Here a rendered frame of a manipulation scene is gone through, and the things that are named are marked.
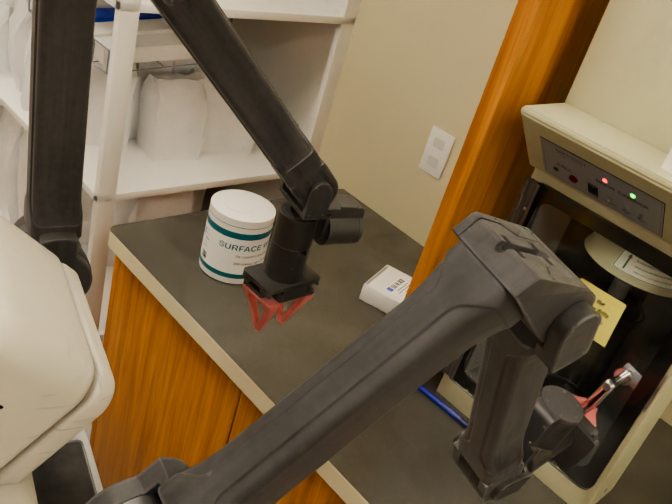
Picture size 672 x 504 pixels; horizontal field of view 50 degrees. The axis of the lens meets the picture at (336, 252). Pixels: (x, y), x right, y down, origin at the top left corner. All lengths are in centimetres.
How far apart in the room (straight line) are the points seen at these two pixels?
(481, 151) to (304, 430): 66
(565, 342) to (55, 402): 41
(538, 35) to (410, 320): 64
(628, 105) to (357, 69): 102
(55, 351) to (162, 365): 95
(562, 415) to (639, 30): 52
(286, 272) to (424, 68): 91
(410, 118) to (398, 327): 135
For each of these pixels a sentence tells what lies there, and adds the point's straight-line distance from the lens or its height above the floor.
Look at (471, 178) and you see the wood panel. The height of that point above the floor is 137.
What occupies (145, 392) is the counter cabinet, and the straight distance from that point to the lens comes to 166.
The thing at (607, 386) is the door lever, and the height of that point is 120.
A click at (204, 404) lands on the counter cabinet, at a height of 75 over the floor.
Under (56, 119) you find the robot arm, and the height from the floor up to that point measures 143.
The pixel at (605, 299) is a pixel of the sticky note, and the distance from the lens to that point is 113.
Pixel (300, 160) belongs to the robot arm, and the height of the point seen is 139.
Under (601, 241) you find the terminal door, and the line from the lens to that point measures 111.
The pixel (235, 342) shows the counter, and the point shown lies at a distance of 133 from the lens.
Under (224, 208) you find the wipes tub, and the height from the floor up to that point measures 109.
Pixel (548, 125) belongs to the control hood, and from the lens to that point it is 102.
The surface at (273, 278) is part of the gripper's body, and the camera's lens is 105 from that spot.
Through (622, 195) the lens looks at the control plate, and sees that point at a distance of 103.
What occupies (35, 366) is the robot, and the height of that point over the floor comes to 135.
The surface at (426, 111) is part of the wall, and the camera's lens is 182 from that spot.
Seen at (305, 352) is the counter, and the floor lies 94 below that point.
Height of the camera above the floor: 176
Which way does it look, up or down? 29 degrees down
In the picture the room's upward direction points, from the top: 17 degrees clockwise
